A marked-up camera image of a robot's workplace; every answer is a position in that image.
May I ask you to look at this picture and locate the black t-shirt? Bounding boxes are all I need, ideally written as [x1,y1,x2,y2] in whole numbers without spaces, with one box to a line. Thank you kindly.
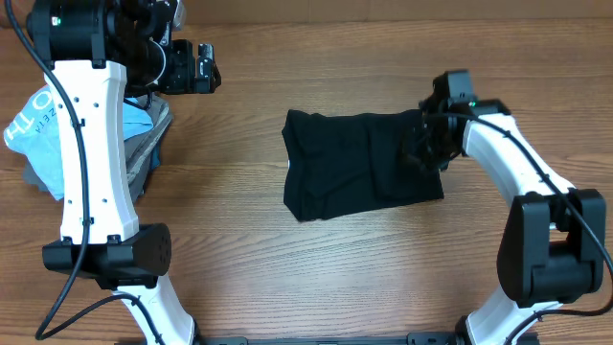
[282,109,444,222]

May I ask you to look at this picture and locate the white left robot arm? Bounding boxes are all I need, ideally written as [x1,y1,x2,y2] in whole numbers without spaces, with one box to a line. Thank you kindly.
[20,1,221,344]

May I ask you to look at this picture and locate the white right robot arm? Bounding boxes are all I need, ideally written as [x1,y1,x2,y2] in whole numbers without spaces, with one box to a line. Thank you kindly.
[403,70,612,345]

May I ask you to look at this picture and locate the brown cardboard backboard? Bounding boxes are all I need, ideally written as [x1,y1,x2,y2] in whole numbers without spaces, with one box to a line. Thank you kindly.
[184,0,612,25]

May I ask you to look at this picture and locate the grey folded garment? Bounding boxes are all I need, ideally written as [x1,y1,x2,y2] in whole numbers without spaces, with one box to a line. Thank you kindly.
[21,94,173,202]

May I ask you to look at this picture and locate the light blue printed t-shirt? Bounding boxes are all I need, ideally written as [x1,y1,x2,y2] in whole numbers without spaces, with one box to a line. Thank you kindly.
[3,85,157,200]

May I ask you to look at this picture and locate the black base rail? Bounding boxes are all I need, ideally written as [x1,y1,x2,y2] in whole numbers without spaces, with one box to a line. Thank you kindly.
[196,332,452,345]

